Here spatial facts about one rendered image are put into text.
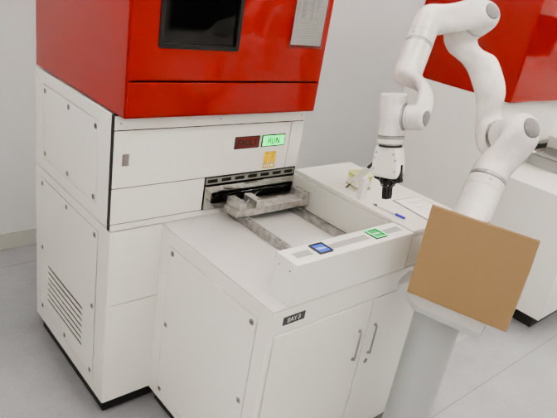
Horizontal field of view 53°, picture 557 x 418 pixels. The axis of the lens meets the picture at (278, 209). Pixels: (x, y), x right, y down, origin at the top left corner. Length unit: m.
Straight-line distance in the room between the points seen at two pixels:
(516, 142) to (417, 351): 0.76
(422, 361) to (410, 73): 0.95
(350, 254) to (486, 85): 0.72
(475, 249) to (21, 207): 2.56
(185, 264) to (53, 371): 0.94
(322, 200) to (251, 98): 0.52
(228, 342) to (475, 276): 0.79
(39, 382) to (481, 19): 2.17
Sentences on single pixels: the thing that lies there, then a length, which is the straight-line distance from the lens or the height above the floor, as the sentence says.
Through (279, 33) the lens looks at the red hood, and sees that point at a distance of 2.05.
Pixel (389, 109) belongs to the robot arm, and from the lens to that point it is 1.77.
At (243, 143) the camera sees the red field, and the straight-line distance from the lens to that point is 2.13.
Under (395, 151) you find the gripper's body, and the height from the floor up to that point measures 1.26.
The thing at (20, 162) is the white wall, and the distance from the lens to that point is 3.42.
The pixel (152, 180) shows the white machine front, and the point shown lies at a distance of 1.97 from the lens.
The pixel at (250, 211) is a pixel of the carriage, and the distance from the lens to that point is 2.11.
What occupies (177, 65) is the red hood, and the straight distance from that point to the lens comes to 1.83.
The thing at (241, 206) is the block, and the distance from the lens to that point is 2.07.
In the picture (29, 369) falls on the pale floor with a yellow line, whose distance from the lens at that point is 2.70.
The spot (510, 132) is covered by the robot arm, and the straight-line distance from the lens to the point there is 1.93.
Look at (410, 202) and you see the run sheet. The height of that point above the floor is 0.97.
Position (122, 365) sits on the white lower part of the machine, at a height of 0.24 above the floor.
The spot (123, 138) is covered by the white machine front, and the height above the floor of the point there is 1.15.
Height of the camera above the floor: 1.71
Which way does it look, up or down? 23 degrees down
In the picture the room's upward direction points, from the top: 10 degrees clockwise
